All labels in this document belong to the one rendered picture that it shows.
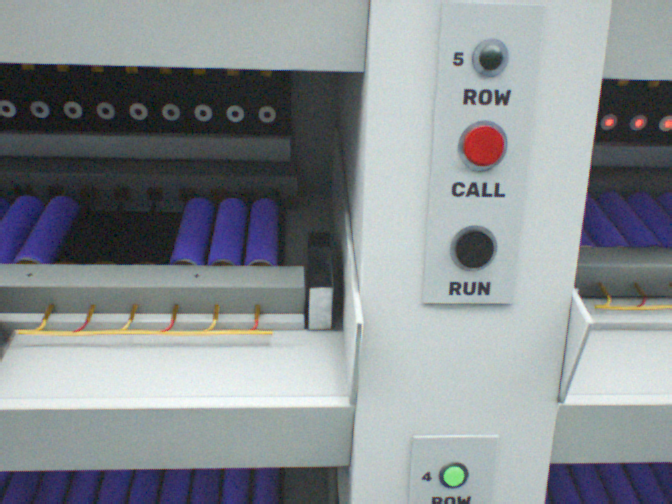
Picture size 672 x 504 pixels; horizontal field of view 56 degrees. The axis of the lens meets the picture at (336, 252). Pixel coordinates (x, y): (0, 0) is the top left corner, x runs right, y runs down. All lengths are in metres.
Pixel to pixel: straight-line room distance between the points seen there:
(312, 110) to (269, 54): 0.19
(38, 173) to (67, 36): 0.18
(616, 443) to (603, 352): 0.04
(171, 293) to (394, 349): 0.12
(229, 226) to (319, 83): 0.14
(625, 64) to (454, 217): 0.10
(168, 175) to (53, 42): 0.16
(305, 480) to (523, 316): 0.25
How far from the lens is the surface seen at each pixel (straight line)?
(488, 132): 0.26
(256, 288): 0.32
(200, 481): 0.47
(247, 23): 0.27
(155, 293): 0.33
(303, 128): 0.46
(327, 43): 0.27
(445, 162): 0.26
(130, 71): 0.42
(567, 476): 0.50
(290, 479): 0.49
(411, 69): 0.26
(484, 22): 0.27
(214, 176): 0.42
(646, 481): 0.52
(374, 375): 0.29
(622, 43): 0.30
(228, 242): 0.36
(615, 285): 0.39
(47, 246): 0.38
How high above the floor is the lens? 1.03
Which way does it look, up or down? 16 degrees down
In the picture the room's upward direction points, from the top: 2 degrees clockwise
